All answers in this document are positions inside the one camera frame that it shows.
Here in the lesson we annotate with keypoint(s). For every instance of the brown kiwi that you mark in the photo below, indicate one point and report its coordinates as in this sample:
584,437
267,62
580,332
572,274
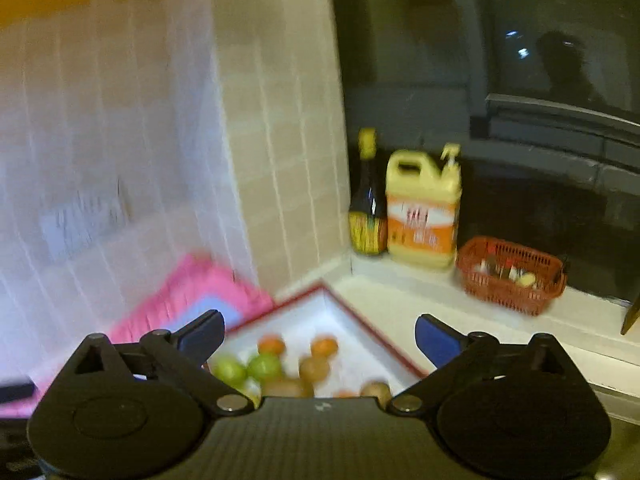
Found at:
287,388
314,368

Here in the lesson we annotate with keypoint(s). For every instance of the small green apple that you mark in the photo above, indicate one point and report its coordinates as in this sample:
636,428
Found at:
265,366

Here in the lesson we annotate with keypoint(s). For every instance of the red box white inside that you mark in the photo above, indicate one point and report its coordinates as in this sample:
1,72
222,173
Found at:
340,320

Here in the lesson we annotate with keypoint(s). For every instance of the red plastic basket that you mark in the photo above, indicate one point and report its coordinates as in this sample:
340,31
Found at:
510,280

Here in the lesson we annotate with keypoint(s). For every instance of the striped tan pepino melon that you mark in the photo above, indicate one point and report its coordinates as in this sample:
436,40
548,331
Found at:
376,390

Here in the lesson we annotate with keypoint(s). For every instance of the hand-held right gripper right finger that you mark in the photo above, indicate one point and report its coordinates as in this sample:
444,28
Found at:
436,342

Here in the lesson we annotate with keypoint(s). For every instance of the white wall socket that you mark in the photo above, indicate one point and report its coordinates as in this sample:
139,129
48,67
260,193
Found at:
82,225

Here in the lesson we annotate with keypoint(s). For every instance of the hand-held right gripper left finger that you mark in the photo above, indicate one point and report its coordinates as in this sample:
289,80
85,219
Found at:
202,334

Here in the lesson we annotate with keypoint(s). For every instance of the dark soy sauce bottle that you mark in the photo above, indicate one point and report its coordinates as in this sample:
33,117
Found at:
368,200

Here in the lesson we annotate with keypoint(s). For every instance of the large green apple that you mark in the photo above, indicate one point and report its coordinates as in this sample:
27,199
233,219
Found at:
230,371

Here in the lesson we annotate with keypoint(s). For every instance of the blue quilted mat pink frill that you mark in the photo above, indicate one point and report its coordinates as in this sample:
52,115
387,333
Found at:
200,290

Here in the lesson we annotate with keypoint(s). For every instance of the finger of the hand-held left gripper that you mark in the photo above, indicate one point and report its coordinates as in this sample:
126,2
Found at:
16,392

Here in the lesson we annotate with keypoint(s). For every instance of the small items in basket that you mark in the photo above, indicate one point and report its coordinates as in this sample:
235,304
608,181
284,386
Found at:
505,267

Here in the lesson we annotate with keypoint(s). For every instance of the large orange mandarin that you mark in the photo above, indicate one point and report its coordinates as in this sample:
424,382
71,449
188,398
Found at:
271,345

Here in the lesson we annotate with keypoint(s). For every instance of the yellow detergent jug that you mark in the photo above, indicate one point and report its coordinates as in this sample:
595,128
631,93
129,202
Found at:
424,210

